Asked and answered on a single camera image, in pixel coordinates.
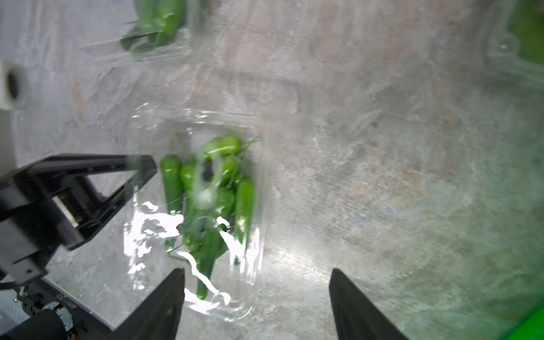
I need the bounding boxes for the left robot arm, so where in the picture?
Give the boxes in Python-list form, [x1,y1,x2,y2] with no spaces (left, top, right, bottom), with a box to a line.
[1,154,157,339]

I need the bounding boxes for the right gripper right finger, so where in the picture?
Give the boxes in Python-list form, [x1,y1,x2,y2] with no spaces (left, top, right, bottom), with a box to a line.
[329,269,407,340]

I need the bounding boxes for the clear pepper container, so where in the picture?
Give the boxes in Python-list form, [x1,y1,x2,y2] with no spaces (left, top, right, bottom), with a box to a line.
[483,1,543,89]
[123,103,273,322]
[82,1,214,65]

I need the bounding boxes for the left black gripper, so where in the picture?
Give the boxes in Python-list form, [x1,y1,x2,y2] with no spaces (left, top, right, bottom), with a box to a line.
[1,154,157,286]

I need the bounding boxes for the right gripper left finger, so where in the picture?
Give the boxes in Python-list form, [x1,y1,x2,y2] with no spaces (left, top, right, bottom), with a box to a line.
[106,269,185,340]

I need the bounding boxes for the bright green plastic basket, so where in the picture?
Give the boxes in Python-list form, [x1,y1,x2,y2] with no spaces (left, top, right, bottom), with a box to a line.
[501,306,544,340]

